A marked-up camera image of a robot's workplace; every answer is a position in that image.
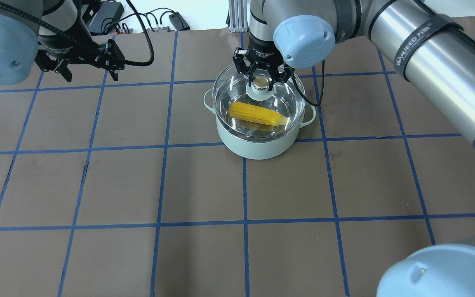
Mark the black power brick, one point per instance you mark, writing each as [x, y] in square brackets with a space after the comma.
[108, 13]

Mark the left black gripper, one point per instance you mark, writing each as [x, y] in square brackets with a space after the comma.
[53, 63]

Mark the power strip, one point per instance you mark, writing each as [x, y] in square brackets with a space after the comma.
[162, 29]

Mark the aluminium frame post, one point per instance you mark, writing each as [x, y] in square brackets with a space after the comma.
[238, 15]

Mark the glass pot lid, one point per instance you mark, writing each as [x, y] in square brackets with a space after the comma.
[230, 86]

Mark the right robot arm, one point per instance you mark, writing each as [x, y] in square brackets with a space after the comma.
[391, 177]

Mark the black power adapter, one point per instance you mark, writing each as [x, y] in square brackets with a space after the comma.
[178, 22]

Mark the yellow corn cob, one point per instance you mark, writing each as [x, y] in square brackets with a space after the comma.
[256, 114]

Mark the pale green steel pot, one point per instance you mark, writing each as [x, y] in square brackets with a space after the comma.
[262, 149]

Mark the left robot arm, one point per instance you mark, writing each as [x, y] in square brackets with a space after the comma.
[20, 22]

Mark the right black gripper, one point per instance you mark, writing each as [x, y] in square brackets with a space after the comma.
[261, 48]

